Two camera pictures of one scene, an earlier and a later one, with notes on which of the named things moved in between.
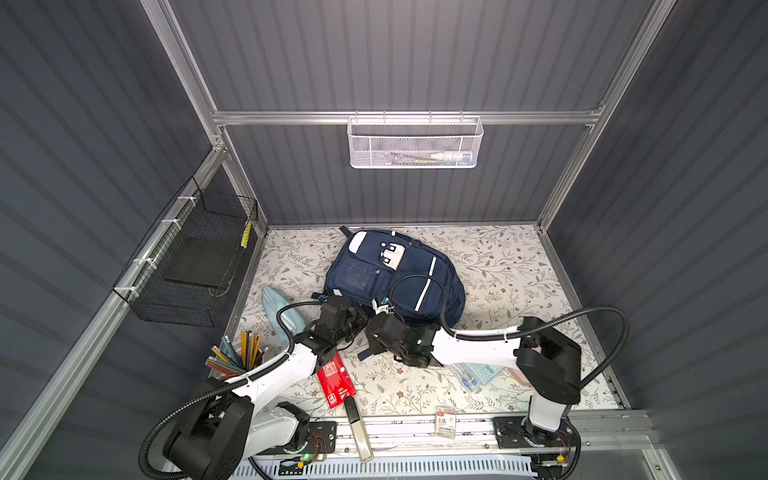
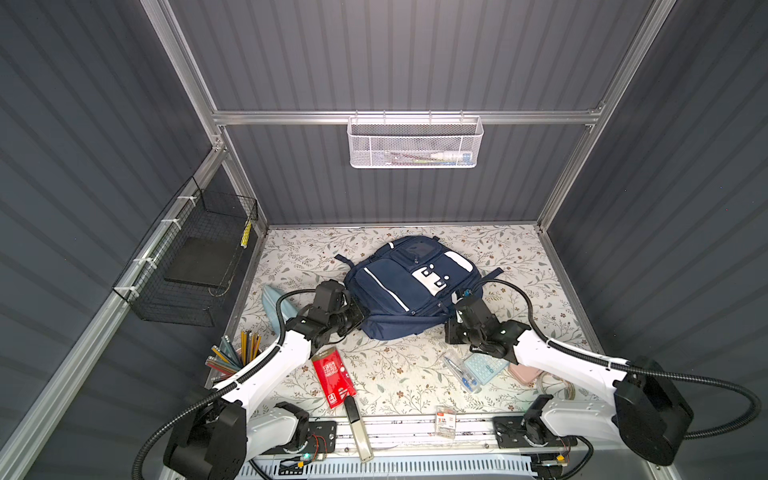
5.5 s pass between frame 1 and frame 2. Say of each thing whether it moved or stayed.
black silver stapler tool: stayed
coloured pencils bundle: stayed
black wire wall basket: stayed
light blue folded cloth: stayed
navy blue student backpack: moved
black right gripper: moved
